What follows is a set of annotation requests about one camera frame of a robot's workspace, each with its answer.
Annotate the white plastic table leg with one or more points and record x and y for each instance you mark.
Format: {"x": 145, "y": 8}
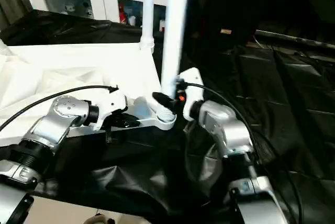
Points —
{"x": 175, "y": 30}
{"x": 148, "y": 9}
{"x": 2, "y": 46}

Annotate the white plastic table top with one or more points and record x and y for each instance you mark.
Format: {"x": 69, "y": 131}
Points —
{"x": 63, "y": 67}

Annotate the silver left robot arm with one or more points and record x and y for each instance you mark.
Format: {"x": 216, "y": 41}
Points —
{"x": 47, "y": 130}

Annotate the small yellow label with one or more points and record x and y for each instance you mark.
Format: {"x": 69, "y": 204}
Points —
{"x": 226, "y": 31}

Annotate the black plastic mat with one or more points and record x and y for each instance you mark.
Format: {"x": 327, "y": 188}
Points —
{"x": 293, "y": 103}

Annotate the black metal rod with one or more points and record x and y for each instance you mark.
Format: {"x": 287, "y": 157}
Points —
{"x": 293, "y": 36}

